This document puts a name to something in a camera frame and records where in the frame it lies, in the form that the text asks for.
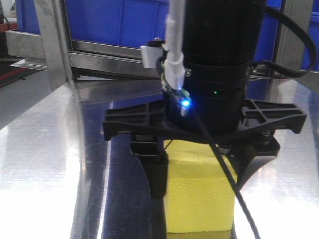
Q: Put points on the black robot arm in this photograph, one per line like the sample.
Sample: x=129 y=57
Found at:
x=219 y=44

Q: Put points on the blue plastic bin far left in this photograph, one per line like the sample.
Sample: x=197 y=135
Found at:
x=26 y=16

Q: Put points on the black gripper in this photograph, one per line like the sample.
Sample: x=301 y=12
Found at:
x=149 y=122

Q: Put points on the yellow foam block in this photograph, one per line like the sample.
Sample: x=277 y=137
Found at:
x=198 y=196

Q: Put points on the small green circuit board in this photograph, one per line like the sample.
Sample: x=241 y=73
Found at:
x=180 y=97

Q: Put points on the blue plastic bin centre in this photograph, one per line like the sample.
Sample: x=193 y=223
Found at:
x=266 y=41

